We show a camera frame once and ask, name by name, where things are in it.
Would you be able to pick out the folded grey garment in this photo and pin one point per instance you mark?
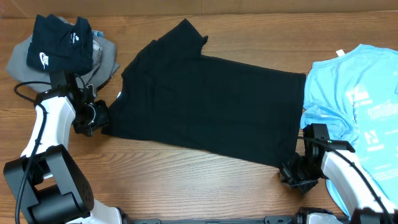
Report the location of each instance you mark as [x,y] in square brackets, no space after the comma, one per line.
[104,65]

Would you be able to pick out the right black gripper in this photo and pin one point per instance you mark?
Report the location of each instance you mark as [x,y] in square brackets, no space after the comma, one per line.
[286,173]

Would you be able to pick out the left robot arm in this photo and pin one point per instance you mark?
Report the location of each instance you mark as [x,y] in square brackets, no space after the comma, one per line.
[48,185]

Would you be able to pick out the folded light blue garment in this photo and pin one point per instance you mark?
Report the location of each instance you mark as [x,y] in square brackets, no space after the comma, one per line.
[97,33]

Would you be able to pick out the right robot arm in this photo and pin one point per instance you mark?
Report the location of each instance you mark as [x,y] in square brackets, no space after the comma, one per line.
[336,161]

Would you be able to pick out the light blue t-shirt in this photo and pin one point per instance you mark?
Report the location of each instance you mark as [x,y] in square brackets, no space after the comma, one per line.
[355,95]

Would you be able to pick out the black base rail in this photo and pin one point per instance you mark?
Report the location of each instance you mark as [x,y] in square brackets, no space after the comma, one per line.
[266,220]

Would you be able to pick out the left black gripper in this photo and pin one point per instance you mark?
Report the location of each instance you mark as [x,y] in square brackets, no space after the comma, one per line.
[103,119]

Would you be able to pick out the black t-shirt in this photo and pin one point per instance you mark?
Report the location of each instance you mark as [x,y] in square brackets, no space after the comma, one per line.
[174,94]

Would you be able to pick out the folded black Nike shirt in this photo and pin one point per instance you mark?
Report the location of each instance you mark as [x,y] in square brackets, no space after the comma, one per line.
[58,45]

